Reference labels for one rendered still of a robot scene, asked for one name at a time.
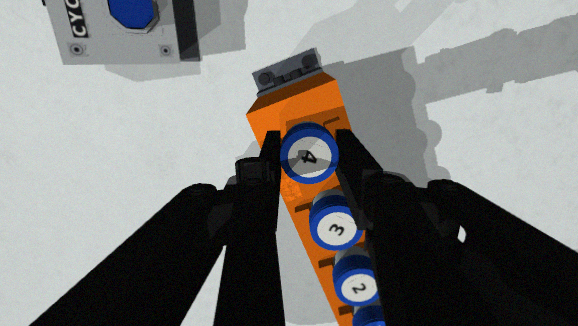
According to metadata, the orange tube rack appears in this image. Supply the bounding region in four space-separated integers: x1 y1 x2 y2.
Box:
246 72 353 326

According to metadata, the grey button housing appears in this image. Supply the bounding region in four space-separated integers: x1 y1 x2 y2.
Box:
42 0 200 65

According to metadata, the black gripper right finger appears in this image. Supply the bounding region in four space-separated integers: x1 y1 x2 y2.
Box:
335 129 578 326

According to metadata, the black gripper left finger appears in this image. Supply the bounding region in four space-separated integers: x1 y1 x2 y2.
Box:
29 131 286 326

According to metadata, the blue screw cap with number 4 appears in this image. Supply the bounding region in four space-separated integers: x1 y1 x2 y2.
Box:
280 123 339 184

